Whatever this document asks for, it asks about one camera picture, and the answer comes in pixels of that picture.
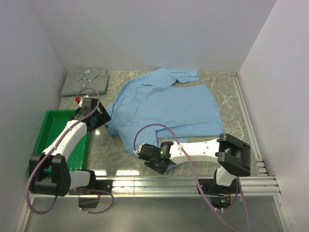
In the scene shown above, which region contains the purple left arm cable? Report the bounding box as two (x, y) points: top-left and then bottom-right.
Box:
(25, 87), (114, 215)

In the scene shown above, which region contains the folded grey shirt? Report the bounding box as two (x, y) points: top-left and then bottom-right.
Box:
(61, 68), (110, 96)

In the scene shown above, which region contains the aluminium right side rail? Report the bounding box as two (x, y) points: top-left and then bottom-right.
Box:
(230, 72), (268, 176)

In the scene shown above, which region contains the light blue long sleeve shirt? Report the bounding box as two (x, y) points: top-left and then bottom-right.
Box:
(106, 68), (224, 155)

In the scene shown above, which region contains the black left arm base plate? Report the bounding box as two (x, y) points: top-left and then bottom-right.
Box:
(69, 180), (114, 213)

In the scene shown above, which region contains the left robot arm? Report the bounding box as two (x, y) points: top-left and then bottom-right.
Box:
(27, 98), (111, 196)

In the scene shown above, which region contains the aluminium front rail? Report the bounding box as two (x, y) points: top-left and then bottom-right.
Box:
(26, 176), (282, 198)

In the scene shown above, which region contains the aluminium rail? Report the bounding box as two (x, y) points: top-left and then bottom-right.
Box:
(26, 176), (282, 198)
(230, 72), (268, 176)

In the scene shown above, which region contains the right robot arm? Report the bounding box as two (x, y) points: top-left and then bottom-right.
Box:
(136, 133), (251, 193)

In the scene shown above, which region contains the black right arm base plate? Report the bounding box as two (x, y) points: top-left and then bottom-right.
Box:
(198, 179), (240, 212)

